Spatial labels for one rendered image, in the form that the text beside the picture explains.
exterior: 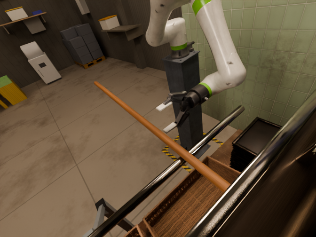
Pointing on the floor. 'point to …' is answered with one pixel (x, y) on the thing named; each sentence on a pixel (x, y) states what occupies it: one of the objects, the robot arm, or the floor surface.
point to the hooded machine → (41, 62)
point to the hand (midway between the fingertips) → (163, 120)
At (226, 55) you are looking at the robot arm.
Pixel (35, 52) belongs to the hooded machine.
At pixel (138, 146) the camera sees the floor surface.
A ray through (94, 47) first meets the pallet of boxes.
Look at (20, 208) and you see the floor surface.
